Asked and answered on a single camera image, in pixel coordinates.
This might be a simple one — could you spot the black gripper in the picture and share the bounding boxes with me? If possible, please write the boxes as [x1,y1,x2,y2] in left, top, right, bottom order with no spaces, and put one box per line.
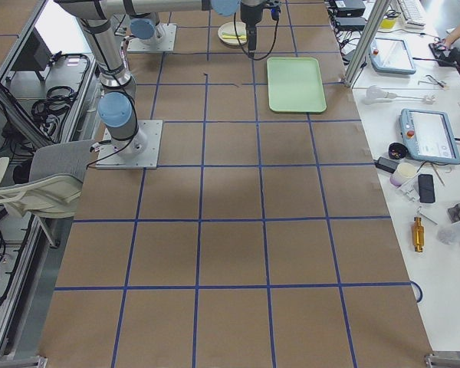
[240,0,263,51]

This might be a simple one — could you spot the cream round plate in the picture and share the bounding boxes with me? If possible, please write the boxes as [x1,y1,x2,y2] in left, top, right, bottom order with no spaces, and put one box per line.
[217,21,247,46]

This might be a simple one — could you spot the yellow plastic fork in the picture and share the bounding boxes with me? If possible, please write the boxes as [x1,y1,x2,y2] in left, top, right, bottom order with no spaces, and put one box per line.
[222,33,247,41]

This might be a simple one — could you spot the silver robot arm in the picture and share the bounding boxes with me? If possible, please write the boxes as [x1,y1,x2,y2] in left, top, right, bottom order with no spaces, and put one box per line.
[57,1,239,168]

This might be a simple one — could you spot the person hand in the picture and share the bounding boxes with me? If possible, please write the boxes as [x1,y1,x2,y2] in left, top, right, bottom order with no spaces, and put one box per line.
[444,32,457,47]

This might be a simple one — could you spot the light green tray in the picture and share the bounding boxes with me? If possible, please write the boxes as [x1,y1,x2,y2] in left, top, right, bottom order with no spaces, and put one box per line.
[267,57,327,113]

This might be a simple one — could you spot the yellow container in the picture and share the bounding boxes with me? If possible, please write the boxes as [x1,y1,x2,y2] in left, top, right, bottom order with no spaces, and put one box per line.
[379,9,400,30]

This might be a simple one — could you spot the far blue teach pendant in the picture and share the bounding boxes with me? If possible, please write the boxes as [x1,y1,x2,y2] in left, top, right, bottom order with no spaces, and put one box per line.
[369,38,416,75]

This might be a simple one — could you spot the blue teach pendant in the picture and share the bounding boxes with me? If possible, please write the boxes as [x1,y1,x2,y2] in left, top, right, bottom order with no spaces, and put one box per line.
[369,38,416,75]
[399,109,460,165]

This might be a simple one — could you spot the white plastic bulb tool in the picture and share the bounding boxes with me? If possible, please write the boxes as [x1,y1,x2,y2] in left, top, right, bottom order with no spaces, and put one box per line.
[363,85,435,104]

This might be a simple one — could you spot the white keyboard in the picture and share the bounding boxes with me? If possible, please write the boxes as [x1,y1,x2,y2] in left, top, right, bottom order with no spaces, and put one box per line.
[392,0,426,29]

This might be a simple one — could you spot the black round container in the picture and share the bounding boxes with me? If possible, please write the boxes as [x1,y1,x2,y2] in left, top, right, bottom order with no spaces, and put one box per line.
[388,142,408,159]

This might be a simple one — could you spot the black power adapter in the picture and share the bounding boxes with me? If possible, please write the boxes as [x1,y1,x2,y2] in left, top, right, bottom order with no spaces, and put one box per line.
[374,156,399,174]

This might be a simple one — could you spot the near blue teach pendant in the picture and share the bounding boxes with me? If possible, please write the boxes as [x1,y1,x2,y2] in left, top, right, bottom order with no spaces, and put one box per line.
[399,109,460,165]

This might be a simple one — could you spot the white paper cup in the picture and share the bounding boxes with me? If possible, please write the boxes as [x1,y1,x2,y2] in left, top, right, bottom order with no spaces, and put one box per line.
[389,163,417,187]

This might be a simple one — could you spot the black smartphone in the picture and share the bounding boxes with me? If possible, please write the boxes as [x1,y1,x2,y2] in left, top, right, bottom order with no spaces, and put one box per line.
[417,174,435,204]

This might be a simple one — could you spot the grey office chair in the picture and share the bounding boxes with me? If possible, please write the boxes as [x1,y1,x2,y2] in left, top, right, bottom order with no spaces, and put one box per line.
[0,140,94,219]

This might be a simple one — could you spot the gold metal fitting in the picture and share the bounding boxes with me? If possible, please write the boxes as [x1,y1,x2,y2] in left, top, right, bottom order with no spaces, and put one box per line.
[412,216,425,253]

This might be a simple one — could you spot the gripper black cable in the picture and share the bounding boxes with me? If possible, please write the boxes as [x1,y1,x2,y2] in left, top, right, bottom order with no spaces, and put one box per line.
[232,10,281,61]

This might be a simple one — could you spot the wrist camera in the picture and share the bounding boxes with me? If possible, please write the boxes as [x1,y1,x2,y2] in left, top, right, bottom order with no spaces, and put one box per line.
[266,0,281,21]

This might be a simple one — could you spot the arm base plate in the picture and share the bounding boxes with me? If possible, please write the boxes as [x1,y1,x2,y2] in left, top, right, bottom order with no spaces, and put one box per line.
[127,19,177,54]
[95,120,163,169]

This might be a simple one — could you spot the aluminium frame post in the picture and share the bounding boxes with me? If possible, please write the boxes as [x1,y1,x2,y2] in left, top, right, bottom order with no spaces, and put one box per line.
[343,0,390,87]

